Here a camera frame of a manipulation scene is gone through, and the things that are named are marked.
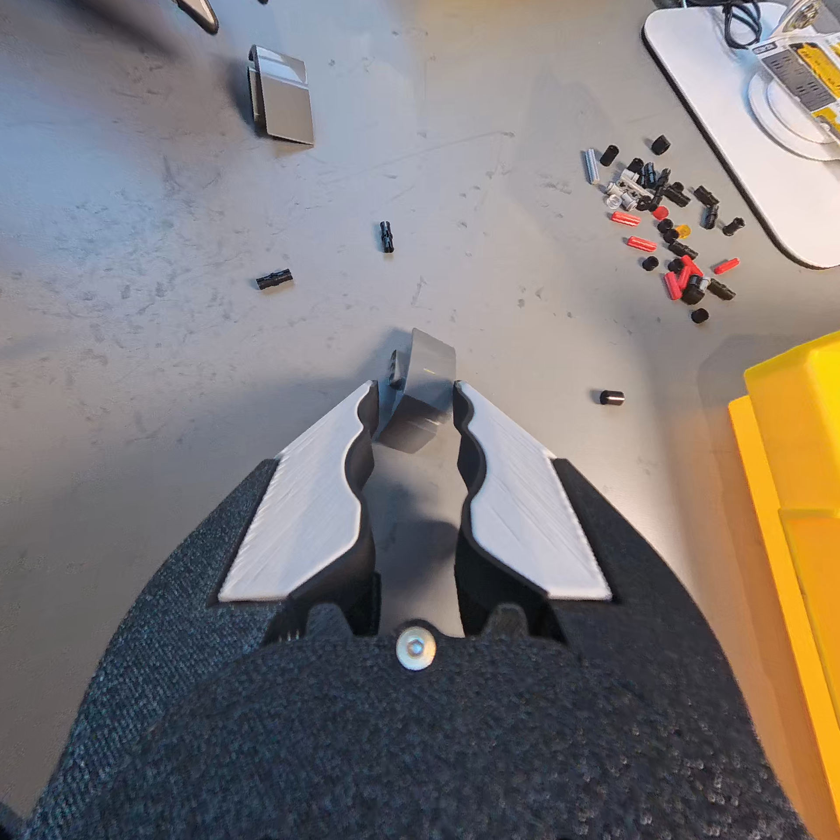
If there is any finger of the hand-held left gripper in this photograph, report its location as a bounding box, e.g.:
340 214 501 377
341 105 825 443
176 0 220 35

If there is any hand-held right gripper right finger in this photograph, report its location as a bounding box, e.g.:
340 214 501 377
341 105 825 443
453 381 613 601

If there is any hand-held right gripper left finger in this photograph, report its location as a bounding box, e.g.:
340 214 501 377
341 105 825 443
217 381 380 603

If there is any grey curved brick panel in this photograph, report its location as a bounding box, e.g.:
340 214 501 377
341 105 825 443
374 328 458 454
247 45 316 147

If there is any yellow plastic parts bin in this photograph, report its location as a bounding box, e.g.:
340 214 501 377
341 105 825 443
727 331 840 821

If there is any grey desk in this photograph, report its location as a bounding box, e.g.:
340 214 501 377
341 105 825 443
0 0 840 828

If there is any pile of small brick pins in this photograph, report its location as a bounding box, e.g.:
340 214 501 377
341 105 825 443
583 134 748 326

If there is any clear stand with yellow card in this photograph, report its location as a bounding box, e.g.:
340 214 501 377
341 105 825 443
748 0 840 161

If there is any white rounded base plate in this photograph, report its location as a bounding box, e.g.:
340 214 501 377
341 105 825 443
642 2 840 270

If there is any black cable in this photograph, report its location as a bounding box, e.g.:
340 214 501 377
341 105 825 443
721 0 766 51

